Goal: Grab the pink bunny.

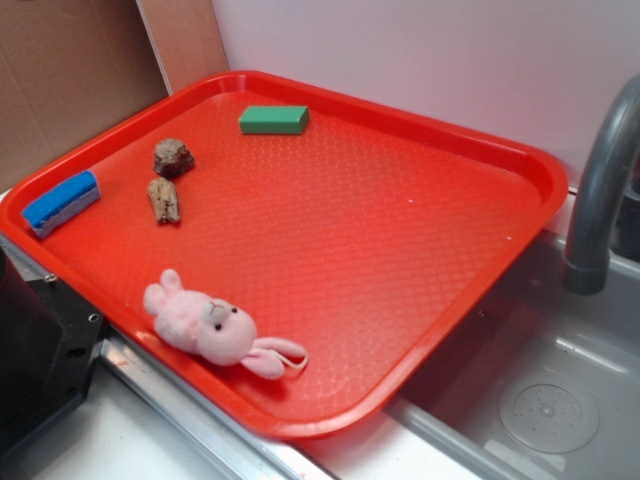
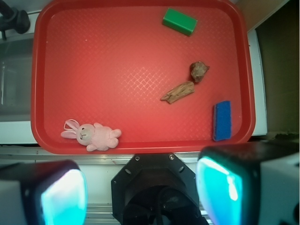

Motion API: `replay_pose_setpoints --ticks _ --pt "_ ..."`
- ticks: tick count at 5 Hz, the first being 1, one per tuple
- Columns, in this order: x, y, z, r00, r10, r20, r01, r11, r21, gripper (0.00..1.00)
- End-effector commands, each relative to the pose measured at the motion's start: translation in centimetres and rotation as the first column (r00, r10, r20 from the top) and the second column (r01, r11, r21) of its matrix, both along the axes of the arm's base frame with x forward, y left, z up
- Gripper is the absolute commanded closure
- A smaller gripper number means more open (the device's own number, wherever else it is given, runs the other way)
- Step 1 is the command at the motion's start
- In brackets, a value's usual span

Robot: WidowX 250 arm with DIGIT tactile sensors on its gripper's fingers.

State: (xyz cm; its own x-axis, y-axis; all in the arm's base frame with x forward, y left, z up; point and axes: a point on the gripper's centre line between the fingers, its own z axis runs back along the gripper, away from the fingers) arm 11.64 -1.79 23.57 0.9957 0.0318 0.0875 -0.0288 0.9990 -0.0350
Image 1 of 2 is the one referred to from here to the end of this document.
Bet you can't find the grey plastic sink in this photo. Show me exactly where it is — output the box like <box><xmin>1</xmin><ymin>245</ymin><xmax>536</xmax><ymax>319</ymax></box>
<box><xmin>387</xmin><ymin>233</ymin><xmax>639</xmax><ymax>479</ymax></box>

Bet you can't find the brown rock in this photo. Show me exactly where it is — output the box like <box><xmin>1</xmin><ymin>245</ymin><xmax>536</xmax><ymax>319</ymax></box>
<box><xmin>153</xmin><ymin>138</ymin><xmax>195</xmax><ymax>180</ymax></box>

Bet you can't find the tan wood piece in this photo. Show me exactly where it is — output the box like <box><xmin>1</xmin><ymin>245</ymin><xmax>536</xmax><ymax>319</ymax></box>
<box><xmin>147</xmin><ymin>177</ymin><xmax>181</xmax><ymax>224</ymax></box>

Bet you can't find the pink plush bunny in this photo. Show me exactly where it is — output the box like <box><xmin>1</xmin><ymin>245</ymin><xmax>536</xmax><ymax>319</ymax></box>
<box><xmin>143</xmin><ymin>269</ymin><xmax>309</xmax><ymax>380</ymax></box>

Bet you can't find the silver metal rail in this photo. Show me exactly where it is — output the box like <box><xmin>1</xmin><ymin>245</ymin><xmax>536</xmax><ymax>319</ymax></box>
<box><xmin>100</xmin><ymin>330</ymin><xmax>333</xmax><ymax>479</ymax></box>

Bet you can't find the red plastic tray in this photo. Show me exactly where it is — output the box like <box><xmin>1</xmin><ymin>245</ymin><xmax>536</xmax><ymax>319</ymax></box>
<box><xmin>1</xmin><ymin>72</ymin><xmax>568</xmax><ymax>440</ymax></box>

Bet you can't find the green rectangular block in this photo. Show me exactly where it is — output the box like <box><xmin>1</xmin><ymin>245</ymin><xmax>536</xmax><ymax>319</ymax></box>
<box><xmin>239</xmin><ymin>106</ymin><xmax>310</xmax><ymax>135</ymax></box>

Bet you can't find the brown cardboard panel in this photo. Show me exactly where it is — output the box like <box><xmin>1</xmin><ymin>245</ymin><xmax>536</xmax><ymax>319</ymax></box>
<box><xmin>1</xmin><ymin>1</ymin><xmax>228</xmax><ymax>190</ymax></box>

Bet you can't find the grey faucet spout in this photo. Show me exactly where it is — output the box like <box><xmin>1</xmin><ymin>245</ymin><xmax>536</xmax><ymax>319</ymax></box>
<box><xmin>562</xmin><ymin>76</ymin><xmax>639</xmax><ymax>295</ymax></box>

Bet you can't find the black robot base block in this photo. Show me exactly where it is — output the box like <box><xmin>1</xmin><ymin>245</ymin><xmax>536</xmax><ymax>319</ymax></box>
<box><xmin>1</xmin><ymin>252</ymin><xmax>106</xmax><ymax>459</ymax></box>

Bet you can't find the blue sponge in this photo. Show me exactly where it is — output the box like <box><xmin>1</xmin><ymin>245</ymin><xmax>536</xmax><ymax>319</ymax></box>
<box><xmin>22</xmin><ymin>170</ymin><xmax>101</xmax><ymax>239</ymax></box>

